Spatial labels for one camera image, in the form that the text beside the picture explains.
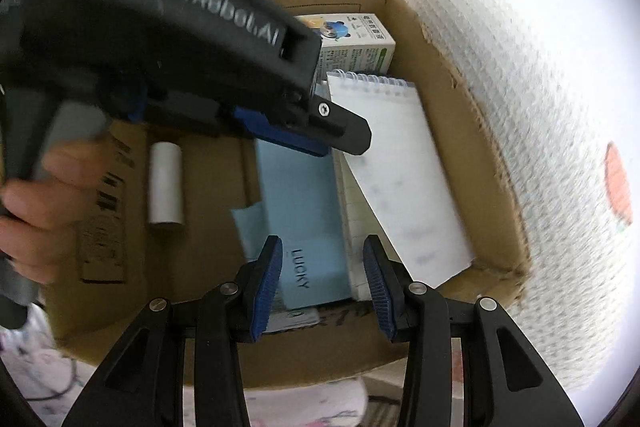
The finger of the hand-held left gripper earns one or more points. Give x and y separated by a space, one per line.
280 136
345 129

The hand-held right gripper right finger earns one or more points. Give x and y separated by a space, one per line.
380 302

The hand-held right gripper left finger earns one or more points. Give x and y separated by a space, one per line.
262 297

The white spiral notepad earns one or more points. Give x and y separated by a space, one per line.
405 177

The brown cardboard box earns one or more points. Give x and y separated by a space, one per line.
210 207

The white toilet roll tube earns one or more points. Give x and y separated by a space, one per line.
166 184

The person's left hand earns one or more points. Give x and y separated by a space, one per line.
50 207

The white printed packet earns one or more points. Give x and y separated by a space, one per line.
297 319

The grid paper notebook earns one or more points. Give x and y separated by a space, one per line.
350 227

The white and green carton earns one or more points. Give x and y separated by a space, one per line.
360 49

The light blue book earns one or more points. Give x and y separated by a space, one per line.
300 217

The pink cat printed blanket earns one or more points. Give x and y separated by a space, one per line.
525 57

